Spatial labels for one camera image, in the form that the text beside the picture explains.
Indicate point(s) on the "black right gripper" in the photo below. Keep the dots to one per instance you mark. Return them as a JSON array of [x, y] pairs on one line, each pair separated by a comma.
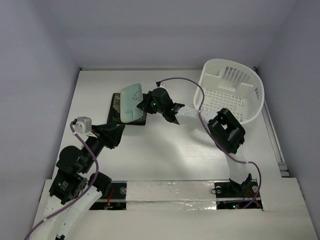
[[147, 102]]

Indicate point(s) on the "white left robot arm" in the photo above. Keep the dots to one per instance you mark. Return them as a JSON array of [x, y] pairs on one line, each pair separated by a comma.
[[78, 183]]

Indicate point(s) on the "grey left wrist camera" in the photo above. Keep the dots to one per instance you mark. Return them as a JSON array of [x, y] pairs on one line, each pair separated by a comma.
[[83, 125]]

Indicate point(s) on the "black floral square plate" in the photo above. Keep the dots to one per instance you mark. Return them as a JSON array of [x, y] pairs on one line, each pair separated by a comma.
[[132, 117]]

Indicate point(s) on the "silver foil tape strip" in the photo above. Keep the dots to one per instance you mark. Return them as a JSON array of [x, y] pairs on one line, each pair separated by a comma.
[[179, 195]]

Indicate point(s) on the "pale celadon oval plate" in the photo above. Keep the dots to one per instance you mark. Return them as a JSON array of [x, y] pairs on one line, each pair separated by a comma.
[[130, 97]]

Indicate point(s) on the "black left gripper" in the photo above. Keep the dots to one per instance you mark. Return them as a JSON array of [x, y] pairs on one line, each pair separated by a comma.
[[106, 133]]

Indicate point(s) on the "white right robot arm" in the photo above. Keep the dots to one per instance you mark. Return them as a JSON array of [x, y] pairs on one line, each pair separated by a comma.
[[222, 127]]

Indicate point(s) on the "white plastic dish rack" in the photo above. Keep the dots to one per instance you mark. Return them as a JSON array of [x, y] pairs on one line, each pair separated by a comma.
[[231, 85]]

